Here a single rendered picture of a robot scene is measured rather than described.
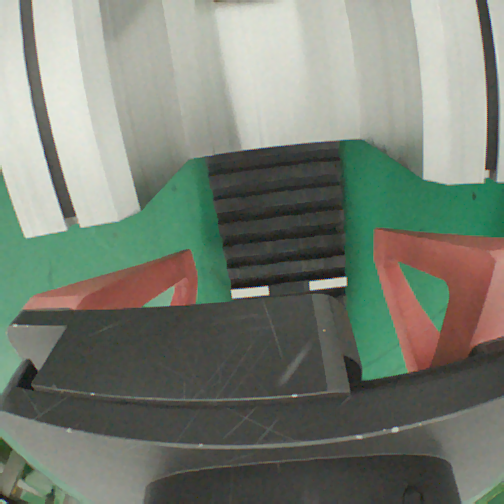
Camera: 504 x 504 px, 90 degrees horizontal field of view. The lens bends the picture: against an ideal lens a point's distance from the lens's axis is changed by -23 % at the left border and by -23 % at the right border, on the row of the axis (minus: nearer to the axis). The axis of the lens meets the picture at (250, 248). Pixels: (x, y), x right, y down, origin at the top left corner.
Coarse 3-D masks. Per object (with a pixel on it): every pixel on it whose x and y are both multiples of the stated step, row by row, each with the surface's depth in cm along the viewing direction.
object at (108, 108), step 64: (0, 0) 3; (64, 0) 3; (128, 0) 4; (192, 0) 6; (256, 0) 6; (320, 0) 6; (384, 0) 4; (448, 0) 3; (0, 64) 3; (64, 64) 4; (128, 64) 5; (192, 64) 7; (256, 64) 7; (320, 64) 7; (384, 64) 5; (448, 64) 3; (0, 128) 4; (64, 128) 4; (128, 128) 5; (192, 128) 8; (256, 128) 8; (320, 128) 8; (384, 128) 6; (448, 128) 4; (64, 192) 5; (128, 192) 5
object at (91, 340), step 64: (192, 256) 13; (64, 320) 5; (128, 320) 5; (192, 320) 5; (256, 320) 5; (320, 320) 5; (64, 384) 4; (128, 384) 4; (192, 384) 4; (256, 384) 4; (320, 384) 4
